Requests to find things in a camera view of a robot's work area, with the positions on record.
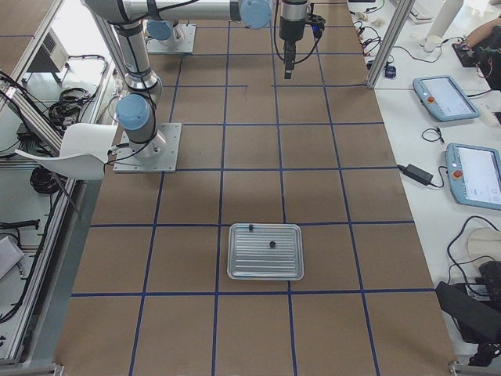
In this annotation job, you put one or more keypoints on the upper blue teach pendant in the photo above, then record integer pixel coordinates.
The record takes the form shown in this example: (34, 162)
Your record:
(444, 100)

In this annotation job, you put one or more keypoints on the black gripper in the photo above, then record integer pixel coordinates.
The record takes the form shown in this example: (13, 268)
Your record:
(291, 30)

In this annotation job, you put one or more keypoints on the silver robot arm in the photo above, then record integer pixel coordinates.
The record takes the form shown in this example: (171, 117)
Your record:
(126, 18)

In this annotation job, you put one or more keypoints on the blue teach pendant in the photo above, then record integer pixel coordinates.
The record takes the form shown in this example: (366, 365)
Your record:
(474, 175)
(444, 100)

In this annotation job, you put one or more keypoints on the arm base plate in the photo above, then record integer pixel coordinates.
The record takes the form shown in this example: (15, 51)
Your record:
(160, 155)
(181, 41)

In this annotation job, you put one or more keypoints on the black power adapter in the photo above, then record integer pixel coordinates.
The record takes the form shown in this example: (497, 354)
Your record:
(417, 174)

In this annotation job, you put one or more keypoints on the aluminium frame post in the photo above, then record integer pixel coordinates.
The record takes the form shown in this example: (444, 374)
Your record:
(394, 28)

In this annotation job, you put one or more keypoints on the silver metal tray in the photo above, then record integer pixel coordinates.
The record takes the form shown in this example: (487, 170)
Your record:
(251, 258)

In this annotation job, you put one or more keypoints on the lower blue teach pendant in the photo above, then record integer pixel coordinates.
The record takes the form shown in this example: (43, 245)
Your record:
(474, 175)

